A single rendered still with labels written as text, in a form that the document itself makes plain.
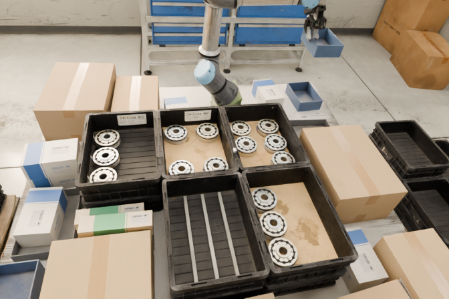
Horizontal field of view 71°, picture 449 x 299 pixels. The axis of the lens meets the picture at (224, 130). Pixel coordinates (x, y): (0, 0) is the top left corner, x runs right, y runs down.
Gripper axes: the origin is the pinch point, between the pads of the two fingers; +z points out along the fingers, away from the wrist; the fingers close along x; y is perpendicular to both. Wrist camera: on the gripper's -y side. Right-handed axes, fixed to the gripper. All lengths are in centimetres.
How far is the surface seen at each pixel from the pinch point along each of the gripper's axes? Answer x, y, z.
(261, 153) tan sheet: -37, 54, 25
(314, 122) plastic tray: 1.9, 23.6, 39.2
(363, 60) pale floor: 150, -163, 127
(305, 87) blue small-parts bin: 8.1, -10.0, 40.3
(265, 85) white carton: -20.2, -4.3, 30.9
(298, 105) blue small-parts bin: -3.1, 10.4, 37.2
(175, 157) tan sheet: -75, 54, 21
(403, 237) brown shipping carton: 5, 101, 26
